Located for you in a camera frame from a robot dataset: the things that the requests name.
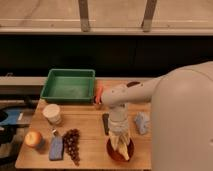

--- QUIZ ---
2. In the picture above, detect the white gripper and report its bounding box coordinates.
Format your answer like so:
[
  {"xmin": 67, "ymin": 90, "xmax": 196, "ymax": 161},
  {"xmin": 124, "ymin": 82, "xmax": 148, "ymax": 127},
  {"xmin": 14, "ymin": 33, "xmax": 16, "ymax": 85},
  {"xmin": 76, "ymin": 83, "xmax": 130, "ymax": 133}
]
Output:
[{"xmin": 108, "ymin": 104, "xmax": 130, "ymax": 144}]

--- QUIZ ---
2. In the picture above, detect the yellow banana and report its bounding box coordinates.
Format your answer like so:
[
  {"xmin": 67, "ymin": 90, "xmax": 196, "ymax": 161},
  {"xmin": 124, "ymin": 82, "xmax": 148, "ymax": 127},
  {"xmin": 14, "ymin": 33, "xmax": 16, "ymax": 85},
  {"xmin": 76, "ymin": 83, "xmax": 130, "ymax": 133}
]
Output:
[{"xmin": 109, "ymin": 132, "xmax": 130, "ymax": 161}]

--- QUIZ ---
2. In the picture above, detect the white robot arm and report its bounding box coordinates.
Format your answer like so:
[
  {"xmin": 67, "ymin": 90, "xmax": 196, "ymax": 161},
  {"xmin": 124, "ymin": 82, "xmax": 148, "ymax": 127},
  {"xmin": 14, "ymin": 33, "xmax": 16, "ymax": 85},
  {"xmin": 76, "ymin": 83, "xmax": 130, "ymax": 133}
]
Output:
[{"xmin": 101, "ymin": 61, "xmax": 213, "ymax": 171}]

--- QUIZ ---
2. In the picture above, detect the red bowl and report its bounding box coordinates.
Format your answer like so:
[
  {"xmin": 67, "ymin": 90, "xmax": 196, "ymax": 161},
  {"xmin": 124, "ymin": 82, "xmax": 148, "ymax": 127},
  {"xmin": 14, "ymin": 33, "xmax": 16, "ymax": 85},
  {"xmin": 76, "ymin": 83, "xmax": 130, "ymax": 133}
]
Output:
[{"xmin": 106, "ymin": 141, "xmax": 134, "ymax": 162}]

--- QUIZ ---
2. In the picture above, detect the purple bowl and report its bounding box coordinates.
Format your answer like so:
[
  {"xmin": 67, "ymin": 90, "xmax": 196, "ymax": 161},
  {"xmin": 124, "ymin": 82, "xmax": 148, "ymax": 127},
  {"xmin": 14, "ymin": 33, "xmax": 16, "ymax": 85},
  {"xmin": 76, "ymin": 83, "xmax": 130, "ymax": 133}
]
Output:
[{"xmin": 126, "ymin": 81, "xmax": 140, "ymax": 88}]

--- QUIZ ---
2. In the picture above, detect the black rectangular block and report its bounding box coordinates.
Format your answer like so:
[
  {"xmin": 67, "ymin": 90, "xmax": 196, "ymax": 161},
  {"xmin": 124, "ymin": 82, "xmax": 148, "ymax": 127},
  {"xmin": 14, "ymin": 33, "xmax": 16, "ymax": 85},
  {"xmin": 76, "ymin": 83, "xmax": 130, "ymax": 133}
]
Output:
[{"xmin": 102, "ymin": 113, "xmax": 109, "ymax": 135}]

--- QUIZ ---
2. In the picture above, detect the blue grey crumpled cloth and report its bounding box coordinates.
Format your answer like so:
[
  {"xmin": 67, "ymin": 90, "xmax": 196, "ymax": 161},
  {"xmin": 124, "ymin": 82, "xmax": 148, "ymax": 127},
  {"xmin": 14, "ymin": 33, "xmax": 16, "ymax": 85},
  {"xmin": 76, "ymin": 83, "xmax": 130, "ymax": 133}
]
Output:
[{"xmin": 134, "ymin": 112, "xmax": 150, "ymax": 135}]

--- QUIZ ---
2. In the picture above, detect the orange carrot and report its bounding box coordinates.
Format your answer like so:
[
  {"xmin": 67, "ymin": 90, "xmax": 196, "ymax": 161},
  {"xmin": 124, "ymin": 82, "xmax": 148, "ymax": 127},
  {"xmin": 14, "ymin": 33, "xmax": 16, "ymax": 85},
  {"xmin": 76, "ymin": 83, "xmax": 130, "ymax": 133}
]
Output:
[{"xmin": 95, "ymin": 85, "xmax": 103, "ymax": 104}]

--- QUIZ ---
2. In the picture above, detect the dark grape bunch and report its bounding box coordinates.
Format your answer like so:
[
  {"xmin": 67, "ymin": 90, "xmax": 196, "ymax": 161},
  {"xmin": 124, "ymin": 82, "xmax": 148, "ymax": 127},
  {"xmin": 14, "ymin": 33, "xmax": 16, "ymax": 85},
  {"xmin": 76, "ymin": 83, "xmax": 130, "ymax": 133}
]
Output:
[{"xmin": 63, "ymin": 129, "xmax": 80, "ymax": 166}]

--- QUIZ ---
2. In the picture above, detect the wooden cutting board table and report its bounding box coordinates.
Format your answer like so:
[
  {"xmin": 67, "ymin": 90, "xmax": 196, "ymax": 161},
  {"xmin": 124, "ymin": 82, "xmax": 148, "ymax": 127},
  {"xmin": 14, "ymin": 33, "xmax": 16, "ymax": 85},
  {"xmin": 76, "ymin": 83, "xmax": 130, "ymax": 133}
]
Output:
[{"xmin": 14, "ymin": 78, "xmax": 158, "ymax": 171}]

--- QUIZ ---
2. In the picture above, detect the green plastic tray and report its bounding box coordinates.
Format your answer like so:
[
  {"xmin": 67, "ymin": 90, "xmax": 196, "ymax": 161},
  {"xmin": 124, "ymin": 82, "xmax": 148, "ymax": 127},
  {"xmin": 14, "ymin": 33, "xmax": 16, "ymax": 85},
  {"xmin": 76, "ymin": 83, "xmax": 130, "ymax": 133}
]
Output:
[{"xmin": 40, "ymin": 69, "xmax": 95, "ymax": 103}]

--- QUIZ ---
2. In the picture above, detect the blue sponge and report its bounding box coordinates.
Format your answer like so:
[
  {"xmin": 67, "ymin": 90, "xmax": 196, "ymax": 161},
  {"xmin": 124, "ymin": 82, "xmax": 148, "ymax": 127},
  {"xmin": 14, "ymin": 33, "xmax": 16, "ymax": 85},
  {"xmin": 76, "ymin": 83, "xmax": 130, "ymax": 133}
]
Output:
[{"xmin": 49, "ymin": 129, "xmax": 63, "ymax": 161}]

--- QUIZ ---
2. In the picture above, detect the white paper cup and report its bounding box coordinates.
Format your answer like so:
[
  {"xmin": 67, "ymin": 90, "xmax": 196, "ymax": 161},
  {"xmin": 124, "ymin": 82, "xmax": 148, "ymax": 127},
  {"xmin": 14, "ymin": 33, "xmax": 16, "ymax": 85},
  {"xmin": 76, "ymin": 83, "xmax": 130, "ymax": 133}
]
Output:
[{"xmin": 42, "ymin": 104, "xmax": 61, "ymax": 125}]

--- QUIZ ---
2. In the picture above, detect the red yellow apple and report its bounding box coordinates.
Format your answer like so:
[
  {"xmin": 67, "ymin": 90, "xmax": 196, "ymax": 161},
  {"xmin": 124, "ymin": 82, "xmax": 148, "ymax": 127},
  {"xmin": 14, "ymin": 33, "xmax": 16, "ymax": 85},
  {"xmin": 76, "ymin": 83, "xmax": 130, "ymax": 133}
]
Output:
[{"xmin": 24, "ymin": 131, "xmax": 42, "ymax": 148}]

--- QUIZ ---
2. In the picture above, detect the blue black machine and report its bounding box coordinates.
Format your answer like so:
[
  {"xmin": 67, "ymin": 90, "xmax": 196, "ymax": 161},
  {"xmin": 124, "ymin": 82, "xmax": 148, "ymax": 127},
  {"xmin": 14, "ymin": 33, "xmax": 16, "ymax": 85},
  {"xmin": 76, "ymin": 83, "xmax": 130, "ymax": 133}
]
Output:
[{"xmin": 0, "ymin": 106, "xmax": 34, "ymax": 146}]

